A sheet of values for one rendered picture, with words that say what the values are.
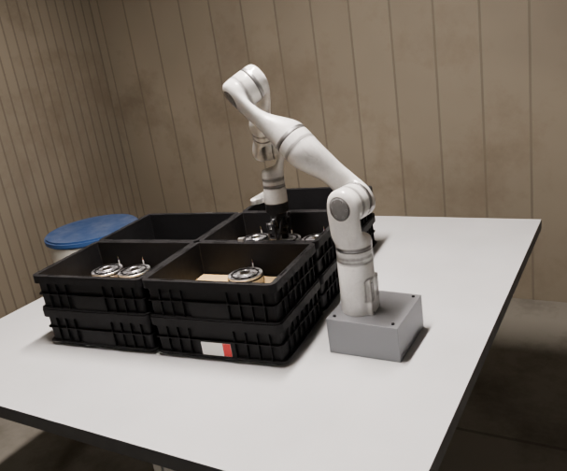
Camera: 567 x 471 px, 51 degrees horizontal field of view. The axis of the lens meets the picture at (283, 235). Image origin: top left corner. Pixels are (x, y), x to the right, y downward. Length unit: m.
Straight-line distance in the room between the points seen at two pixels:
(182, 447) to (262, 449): 0.18
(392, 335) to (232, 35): 2.58
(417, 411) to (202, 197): 2.97
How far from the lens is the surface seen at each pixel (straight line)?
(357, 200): 1.43
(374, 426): 1.32
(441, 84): 3.23
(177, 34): 3.97
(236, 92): 1.58
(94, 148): 4.28
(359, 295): 1.52
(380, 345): 1.52
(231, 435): 1.36
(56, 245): 3.39
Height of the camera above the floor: 1.48
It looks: 18 degrees down
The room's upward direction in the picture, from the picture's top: 9 degrees counter-clockwise
